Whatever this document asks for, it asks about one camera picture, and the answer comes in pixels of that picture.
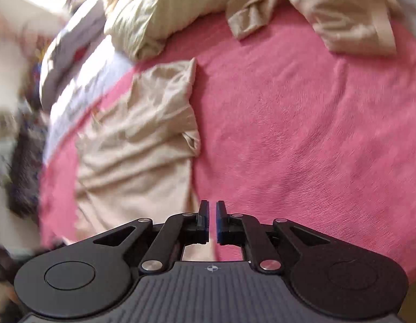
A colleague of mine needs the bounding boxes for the grey blanket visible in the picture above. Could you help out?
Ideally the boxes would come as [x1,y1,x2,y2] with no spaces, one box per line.
[39,0,109,111]

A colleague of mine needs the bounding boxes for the beige shirt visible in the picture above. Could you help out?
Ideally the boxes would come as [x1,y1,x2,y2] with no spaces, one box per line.
[75,58,217,263]

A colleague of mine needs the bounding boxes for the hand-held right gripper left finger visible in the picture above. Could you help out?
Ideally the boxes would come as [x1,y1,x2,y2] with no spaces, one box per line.
[93,200,210,274]

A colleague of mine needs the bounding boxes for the white printed sheet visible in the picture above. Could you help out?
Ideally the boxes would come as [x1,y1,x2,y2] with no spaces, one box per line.
[43,38,136,165]

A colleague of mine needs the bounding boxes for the cream pillow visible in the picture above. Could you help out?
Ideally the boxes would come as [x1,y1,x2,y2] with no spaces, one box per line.
[103,0,250,63]

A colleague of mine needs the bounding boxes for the pink bedspread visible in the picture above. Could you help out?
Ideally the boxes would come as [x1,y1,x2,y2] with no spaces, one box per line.
[38,5,416,285]

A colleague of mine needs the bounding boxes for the dark patterned cloth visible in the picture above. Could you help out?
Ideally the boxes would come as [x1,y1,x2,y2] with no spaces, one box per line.
[8,114,48,219]

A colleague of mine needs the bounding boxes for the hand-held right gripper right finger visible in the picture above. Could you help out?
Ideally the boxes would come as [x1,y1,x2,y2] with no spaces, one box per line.
[216,200,331,274]

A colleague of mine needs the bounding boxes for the beige pants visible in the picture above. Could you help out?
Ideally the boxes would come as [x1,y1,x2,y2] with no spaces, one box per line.
[226,0,402,57]

